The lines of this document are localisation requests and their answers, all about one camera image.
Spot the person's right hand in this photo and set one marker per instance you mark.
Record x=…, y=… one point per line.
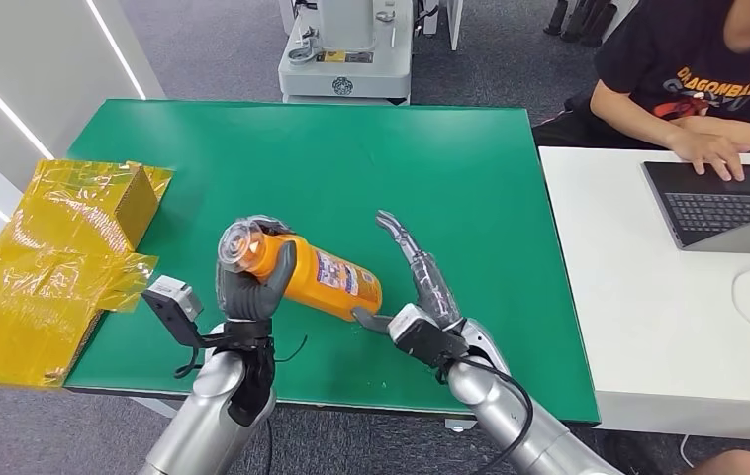
x=709, y=152

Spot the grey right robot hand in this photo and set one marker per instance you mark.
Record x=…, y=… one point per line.
x=434, y=288

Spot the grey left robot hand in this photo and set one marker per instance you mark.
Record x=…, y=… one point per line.
x=247, y=298

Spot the orange plastic bottle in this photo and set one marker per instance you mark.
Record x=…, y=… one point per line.
x=329, y=275

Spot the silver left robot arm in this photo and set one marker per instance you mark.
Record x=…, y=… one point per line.
x=204, y=419

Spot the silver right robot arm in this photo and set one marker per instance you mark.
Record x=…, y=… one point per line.
x=506, y=413

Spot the grey robot base machine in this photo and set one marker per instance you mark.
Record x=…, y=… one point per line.
x=345, y=72

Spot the dark grey laptop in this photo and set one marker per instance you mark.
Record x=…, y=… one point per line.
x=709, y=210

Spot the person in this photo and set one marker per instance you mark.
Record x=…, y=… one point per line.
x=676, y=39

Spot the green table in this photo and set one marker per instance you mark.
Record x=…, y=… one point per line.
x=349, y=164

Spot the black equipment legs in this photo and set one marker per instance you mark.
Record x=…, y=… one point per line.
x=578, y=19

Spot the white desk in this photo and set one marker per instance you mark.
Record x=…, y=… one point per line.
x=644, y=328

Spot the yellow film-wrapped cardboard box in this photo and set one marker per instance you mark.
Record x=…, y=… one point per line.
x=41, y=275

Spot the person's knee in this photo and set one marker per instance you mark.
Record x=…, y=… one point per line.
x=742, y=464

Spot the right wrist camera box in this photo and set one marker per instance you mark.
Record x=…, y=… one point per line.
x=421, y=334

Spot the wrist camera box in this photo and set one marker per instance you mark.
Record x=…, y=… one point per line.
x=421, y=334
x=172, y=298

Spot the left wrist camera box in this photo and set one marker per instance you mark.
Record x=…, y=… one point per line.
x=172, y=298

